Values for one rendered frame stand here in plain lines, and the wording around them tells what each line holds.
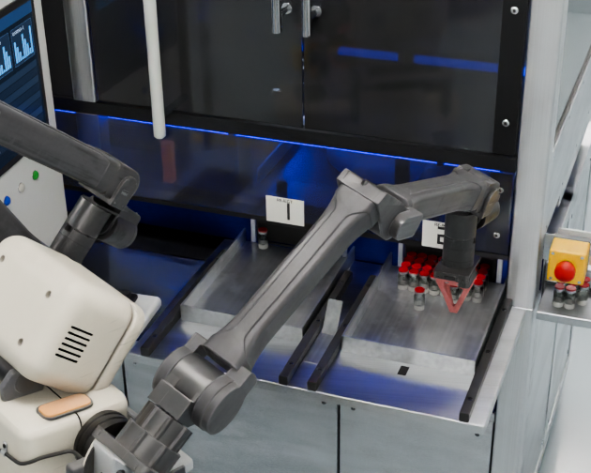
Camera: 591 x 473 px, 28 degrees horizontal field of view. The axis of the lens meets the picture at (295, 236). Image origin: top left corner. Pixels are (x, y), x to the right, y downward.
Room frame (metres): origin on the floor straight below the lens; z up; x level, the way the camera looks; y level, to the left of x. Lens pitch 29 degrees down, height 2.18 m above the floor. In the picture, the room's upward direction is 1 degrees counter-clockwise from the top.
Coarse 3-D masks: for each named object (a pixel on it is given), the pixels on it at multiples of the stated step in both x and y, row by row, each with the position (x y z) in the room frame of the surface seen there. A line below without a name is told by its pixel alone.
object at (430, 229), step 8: (424, 224) 2.09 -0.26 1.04; (432, 224) 2.08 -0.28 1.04; (440, 224) 2.07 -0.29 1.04; (424, 232) 2.08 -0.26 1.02; (432, 232) 2.08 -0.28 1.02; (440, 232) 2.07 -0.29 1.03; (424, 240) 2.08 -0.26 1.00; (432, 240) 2.08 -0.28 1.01; (440, 240) 2.07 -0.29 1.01; (440, 248) 2.07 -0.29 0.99
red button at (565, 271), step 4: (560, 264) 1.97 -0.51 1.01; (564, 264) 1.96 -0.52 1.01; (568, 264) 1.96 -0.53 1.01; (556, 268) 1.96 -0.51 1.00; (560, 268) 1.96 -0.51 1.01; (564, 268) 1.95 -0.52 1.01; (568, 268) 1.95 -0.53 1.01; (572, 268) 1.95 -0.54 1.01; (556, 272) 1.96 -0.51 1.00; (560, 272) 1.95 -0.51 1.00; (564, 272) 1.95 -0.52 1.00; (568, 272) 1.95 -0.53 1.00; (572, 272) 1.95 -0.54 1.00; (556, 276) 1.96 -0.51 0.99; (560, 276) 1.95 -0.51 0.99; (564, 276) 1.95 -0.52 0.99; (568, 276) 1.95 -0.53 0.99; (572, 276) 1.95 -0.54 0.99; (560, 280) 1.96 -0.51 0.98; (564, 280) 1.95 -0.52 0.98; (568, 280) 1.95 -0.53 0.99
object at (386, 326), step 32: (384, 288) 2.10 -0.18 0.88; (352, 320) 1.93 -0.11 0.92; (384, 320) 1.98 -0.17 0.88; (416, 320) 1.97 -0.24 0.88; (448, 320) 1.97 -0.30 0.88; (480, 320) 1.97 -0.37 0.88; (352, 352) 1.87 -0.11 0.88; (384, 352) 1.84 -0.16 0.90; (416, 352) 1.82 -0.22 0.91; (448, 352) 1.86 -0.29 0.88; (480, 352) 1.83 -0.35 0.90
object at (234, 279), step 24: (240, 240) 2.28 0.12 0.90; (216, 264) 2.15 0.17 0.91; (240, 264) 2.21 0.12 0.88; (264, 264) 2.21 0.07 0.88; (336, 264) 2.20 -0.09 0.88; (216, 288) 2.11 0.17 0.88; (240, 288) 2.11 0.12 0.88; (192, 312) 1.98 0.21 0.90; (216, 312) 1.97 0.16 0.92; (312, 312) 1.96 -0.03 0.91; (288, 336) 1.91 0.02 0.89
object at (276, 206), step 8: (272, 200) 2.20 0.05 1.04; (280, 200) 2.19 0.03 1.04; (288, 200) 2.19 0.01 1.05; (296, 200) 2.18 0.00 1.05; (272, 208) 2.20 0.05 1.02; (280, 208) 2.19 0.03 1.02; (296, 208) 2.18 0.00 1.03; (272, 216) 2.20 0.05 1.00; (280, 216) 2.19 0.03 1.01; (296, 216) 2.18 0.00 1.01; (296, 224) 2.18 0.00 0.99
